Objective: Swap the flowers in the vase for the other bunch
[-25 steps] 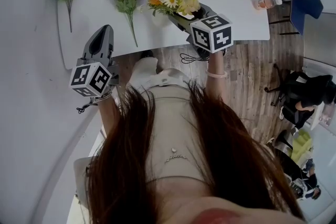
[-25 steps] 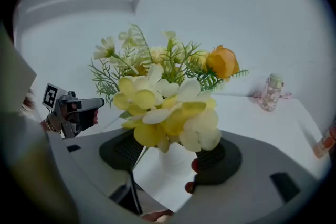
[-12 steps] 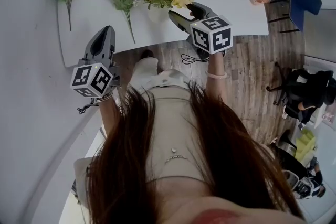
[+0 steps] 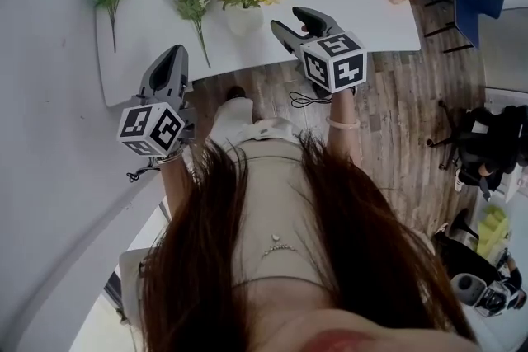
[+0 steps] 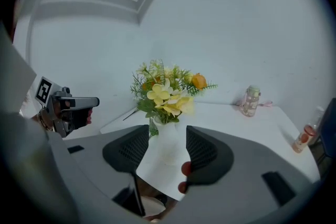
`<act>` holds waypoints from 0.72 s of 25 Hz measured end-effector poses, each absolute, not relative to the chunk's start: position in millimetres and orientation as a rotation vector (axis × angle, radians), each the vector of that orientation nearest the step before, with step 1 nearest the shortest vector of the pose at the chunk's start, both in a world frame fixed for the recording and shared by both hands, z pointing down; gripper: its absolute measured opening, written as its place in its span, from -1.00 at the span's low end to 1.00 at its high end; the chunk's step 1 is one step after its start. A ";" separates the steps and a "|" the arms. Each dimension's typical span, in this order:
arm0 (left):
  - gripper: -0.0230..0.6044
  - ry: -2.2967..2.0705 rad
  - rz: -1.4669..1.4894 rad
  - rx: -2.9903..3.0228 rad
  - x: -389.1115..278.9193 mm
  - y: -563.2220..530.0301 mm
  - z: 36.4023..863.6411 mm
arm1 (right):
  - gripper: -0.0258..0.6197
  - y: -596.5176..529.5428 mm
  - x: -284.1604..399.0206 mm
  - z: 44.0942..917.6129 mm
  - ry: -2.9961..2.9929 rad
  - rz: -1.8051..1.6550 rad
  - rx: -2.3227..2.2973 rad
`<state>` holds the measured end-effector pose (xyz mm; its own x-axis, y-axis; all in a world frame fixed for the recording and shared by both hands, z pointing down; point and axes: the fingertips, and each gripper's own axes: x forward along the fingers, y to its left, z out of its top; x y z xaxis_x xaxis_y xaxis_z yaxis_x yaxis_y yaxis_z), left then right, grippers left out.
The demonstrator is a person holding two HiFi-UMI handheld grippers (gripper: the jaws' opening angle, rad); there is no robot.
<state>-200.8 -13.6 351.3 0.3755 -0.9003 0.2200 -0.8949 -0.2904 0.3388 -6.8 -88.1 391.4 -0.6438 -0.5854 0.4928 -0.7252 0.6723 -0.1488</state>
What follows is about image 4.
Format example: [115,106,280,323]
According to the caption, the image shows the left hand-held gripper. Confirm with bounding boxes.
[116,44,197,158]

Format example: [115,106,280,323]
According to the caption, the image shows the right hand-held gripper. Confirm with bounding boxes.
[270,6,369,101]

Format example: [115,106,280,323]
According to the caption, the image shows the white vase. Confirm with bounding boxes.
[224,3,266,38]

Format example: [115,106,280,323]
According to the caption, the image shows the purple flower bouquet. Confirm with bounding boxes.
[167,0,217,69]

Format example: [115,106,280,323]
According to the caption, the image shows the person's right forearm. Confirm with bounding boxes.
[328,88,365,167]

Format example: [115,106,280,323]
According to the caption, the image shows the person's white trousers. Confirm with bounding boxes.
[205,96,304,154]

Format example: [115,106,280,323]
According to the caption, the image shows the pink bangle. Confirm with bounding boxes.
[325,115,361,131]

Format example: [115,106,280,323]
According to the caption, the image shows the person's beige top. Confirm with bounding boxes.
[119,137,332,326]

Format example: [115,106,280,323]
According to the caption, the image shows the black office chair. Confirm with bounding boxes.
[427,98,528,187]

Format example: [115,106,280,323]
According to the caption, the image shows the blue chair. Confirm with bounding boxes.
[418,0,507,54]

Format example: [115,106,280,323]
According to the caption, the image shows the yellow-green plastic seat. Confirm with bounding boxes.
[476,204,513,257]

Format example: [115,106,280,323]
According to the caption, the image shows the grey white machine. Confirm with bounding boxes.
[449,271,528,319]

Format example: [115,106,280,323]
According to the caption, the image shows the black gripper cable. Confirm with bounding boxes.
[126,162,160,184]
[289,90,333,110]

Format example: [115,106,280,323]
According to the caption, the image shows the beaded wrist bracelet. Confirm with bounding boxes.
[155,147,184,167]

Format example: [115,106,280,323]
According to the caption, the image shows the silver necklace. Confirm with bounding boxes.
[262,233,299,260]

